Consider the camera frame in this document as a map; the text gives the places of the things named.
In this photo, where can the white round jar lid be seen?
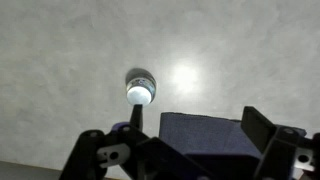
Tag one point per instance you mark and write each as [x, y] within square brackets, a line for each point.
[139, 95]

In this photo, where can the dark blue cloth mat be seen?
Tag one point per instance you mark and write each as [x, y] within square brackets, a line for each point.
[206, 133]

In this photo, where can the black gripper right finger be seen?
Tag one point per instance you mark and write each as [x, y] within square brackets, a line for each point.
[273, 150]

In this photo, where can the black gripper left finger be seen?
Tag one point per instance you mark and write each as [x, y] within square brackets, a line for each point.
[83, 160]

